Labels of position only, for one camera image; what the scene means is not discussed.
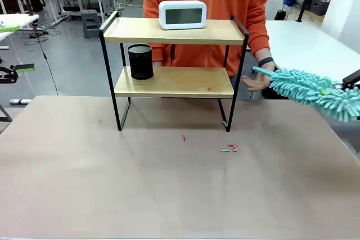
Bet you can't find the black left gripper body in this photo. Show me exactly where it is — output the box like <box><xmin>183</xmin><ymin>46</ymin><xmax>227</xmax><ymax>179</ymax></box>
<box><xmin>0</xmin><ymin>65</ymin><xmax>19</xmax><ymax>84</ymax></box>

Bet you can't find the teal microfiber duster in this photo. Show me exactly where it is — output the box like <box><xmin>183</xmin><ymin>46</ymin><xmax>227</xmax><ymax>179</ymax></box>
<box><xmin>251</xmin><ymin>66</ymin><xmax>360</xmax><ymax>123</ymax></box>

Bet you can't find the black mesh pen cup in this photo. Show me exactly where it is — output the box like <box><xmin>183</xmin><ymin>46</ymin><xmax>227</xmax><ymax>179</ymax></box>
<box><xmin>128</xmin><ymin>43</ymin><xmax>155</xmax><ymax>81</ymax></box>

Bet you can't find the white digital alarm clock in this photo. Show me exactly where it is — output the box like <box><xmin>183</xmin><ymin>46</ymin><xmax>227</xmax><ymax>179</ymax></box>
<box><xmin>158</xmin><ymin>0</ymin><xmax>207</xmax><ymax>30</ymax></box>

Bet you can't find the person's left forearm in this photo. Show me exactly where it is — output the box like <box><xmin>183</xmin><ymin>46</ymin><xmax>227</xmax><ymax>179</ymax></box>
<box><xmin>249</xmin><ymin>17</ymin><xmax>273</xmax><ymax>61</ymax></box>

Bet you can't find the person's left hand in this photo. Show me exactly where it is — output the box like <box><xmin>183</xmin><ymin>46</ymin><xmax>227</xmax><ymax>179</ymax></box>
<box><xmin>242</xmin><ymin>62</ymin><xmax>276</xmax><ymax>92</ymax></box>

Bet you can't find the small white desk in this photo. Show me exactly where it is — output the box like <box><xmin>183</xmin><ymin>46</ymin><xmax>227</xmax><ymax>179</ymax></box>
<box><xmin>0</xmin><ymin>13</ymin><xmax>39</xmax><ymax>41</ymax></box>

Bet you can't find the large white desk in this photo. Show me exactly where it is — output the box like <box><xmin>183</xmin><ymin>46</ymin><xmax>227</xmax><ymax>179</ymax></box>
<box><xmin>264</xmin><ymin>20</ymin><xmax>360</xmax><ymax>90</ymax></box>

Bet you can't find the grey plastic step stool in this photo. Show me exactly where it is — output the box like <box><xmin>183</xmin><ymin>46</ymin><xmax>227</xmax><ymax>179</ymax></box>
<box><xmin>81</xmin><ymin>9</ymin><xmax>102</xmax><ymax>39</ymax></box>

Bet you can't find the black plastic crate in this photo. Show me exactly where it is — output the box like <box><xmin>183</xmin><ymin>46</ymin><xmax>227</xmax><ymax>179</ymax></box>
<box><xmin>309</xmin><ymin>0</ymin><xmax>331</xmax><ymax>16</ymax></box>

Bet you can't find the black floor cable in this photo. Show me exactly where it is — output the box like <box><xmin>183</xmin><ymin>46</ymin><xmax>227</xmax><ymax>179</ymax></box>
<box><xmin>38</xmin><ymin>33</ymin><xmax>59</xmax><ymax>96</ymax></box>

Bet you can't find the two-tier wooden shelf black frame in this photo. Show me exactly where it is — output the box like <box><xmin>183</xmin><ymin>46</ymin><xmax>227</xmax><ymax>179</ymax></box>
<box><xmin>98</xmin><ymin>11</ymin><xmax>250</xmax><ymax>133</ymax></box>

